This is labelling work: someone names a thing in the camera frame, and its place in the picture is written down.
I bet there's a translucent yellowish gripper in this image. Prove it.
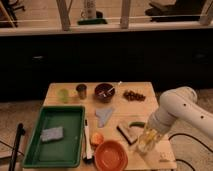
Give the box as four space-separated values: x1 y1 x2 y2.
137 127 163 154

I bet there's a yellow banana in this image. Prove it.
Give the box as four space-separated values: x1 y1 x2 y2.
143 131 155 144

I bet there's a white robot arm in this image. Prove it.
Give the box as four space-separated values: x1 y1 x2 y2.
137 87 213 154

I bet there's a white paper cup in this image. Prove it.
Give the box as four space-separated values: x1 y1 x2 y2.
136 142 149 155

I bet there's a dark metal cup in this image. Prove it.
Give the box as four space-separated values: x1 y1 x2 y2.
76 84 87 99

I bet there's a green translucent cup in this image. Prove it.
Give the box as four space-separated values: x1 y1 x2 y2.
57 89 69 103

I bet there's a green cucumber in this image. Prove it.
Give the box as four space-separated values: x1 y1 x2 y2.
129 122 145 128

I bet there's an orange plastic bowl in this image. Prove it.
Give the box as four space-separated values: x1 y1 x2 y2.
94 140 128 171

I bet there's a bunch of brown grapes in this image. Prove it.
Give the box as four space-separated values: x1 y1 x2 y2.
123 90 146 101

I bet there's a light blue cloth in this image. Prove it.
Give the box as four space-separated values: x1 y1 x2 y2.
95 107 114 128

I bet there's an orange carrot piece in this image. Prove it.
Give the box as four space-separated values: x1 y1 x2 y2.
90 132 104 146

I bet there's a metal spoon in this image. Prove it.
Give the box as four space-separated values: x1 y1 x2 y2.
98 81 122 97

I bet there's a dark red bowl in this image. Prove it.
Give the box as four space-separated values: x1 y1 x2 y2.
94 83 115 103

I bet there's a green plastic tray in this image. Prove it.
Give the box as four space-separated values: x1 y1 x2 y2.
23 106 85 168

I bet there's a grey blue sponge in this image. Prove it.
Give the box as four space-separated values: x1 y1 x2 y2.
40 127 63 142

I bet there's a black pole stand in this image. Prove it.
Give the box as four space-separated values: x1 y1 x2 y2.
8 123 25 171

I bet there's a green book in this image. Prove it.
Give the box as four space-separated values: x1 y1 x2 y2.
77 18 108 25

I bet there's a white mug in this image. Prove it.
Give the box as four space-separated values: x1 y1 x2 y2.
83 0 96 19

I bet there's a black office chair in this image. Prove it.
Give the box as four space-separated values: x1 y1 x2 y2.
2 0 25 23

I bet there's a black cable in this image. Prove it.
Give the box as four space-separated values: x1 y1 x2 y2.
168 132 213 171

